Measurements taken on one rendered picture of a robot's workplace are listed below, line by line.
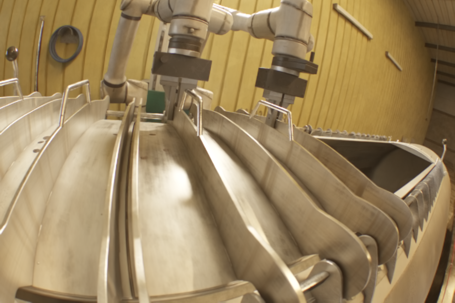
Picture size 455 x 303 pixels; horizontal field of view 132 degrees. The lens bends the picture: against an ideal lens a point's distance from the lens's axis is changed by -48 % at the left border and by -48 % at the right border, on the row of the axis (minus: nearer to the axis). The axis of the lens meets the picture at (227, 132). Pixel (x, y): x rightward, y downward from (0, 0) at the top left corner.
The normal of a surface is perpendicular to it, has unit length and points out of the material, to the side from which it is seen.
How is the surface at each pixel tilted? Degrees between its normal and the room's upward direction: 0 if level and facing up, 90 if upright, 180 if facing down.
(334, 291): 90
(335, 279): 90
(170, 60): 90
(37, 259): 16
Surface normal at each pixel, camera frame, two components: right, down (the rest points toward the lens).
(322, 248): -0.90, -0.06
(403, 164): -0.84, 0.21
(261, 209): 0.27, -0.85
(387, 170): -0.72, 0.14
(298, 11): -0.20, 0.24
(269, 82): 0.39, 0.33
